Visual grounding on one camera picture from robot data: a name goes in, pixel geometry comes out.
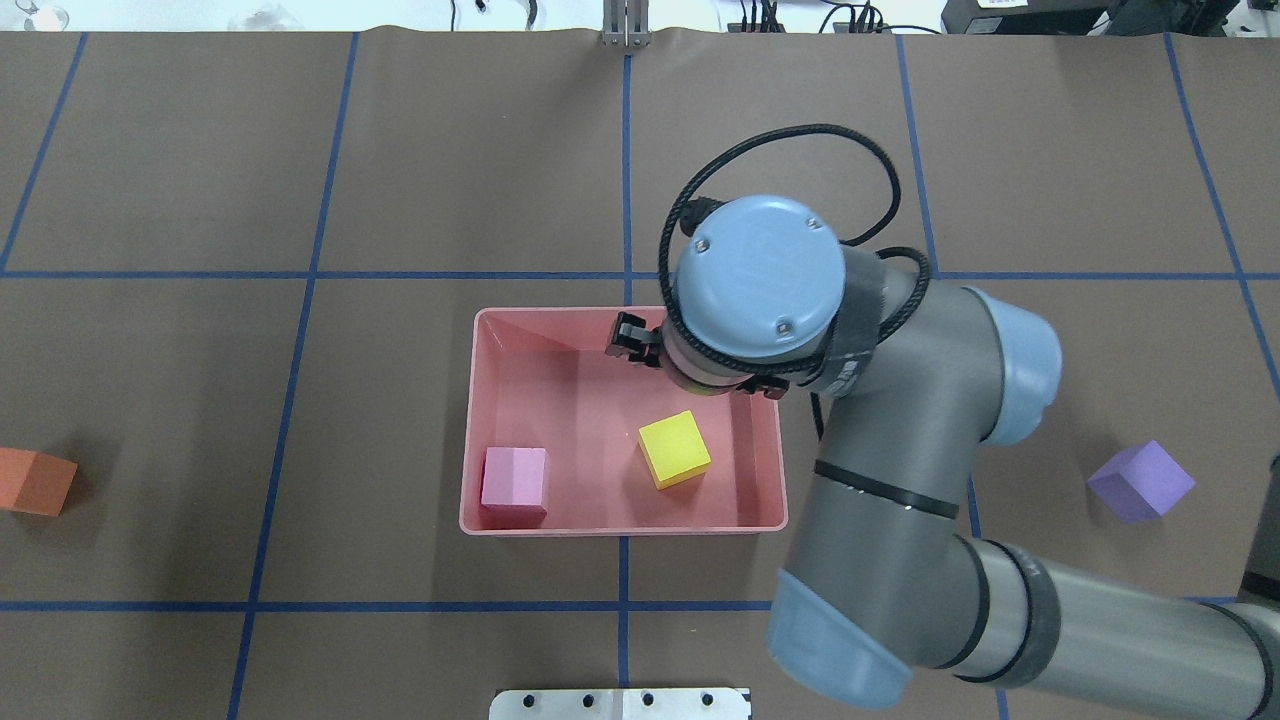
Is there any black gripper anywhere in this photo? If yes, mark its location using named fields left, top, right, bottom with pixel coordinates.
left=605, top=313, right=791, bottom=400

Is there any yellow foam block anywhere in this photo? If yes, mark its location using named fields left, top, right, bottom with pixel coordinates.
left=637, top=410, right=712, bottom=491

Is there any pink foam block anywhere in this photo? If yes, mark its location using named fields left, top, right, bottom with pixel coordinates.
left=480, top=447, right=549, bottom=527

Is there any purple foam block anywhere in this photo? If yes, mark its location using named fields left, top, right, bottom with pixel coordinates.
left=1085, top=439, right=1196, bottom=524

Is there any orange foam block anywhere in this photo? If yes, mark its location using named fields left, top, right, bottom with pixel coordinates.
left=1, top=447, right=78, bottom=518

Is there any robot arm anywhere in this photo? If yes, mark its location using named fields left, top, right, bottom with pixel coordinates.
left=608, top=193, right=1277, bottom=719

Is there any pink plastic bin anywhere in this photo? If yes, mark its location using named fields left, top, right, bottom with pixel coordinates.
left=458, top=307, right=788, bottom=537

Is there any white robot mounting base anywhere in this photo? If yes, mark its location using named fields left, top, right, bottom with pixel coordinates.
left=488, top=687, right=754, bottom=719

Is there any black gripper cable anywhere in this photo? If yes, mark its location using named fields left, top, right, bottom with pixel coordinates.
left=657, top=124, right=933, bottom=441

